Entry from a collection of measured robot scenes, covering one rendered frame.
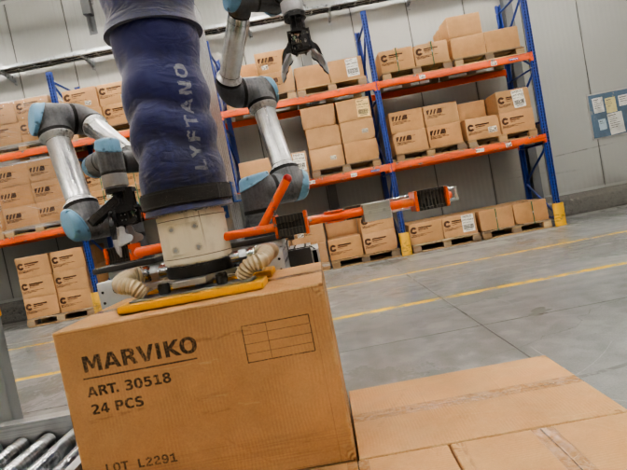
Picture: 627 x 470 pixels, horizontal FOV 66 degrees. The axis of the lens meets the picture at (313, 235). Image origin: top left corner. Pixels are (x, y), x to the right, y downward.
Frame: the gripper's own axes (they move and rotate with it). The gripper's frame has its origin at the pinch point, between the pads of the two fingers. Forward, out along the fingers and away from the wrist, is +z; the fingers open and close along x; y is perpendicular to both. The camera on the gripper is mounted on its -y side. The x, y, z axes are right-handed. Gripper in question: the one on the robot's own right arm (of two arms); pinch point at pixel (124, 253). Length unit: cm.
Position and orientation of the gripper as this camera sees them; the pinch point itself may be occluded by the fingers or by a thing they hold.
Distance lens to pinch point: 161.5
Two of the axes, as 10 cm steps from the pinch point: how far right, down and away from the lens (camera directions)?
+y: 9.8, -1.9, -0.2
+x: 0.1, -0.5, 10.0
